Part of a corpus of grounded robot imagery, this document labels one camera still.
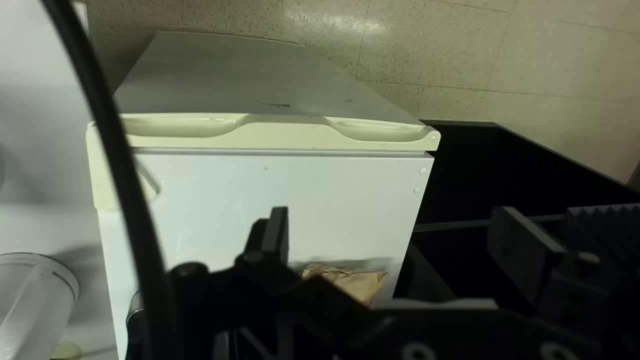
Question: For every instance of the black coffee maker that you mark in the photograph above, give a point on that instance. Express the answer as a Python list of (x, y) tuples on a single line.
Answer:
[(493, 166)]

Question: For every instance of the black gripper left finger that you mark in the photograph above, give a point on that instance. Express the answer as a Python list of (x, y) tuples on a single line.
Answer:
[(274, 235)]

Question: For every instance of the white mini fridge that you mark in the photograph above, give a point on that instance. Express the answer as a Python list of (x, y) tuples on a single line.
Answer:
[(301, 201)]

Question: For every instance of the brown paper bag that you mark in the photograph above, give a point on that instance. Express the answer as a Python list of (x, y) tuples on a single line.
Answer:
[(351, 280)]

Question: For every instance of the white electric kettle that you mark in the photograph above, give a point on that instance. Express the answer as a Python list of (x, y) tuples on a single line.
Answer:
[(27, 301)]

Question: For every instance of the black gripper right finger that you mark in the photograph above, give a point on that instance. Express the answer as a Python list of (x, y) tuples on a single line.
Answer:
[(526, 251)]

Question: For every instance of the small yellowish round item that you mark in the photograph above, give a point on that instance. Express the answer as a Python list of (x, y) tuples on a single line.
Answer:
[(66, 350)]

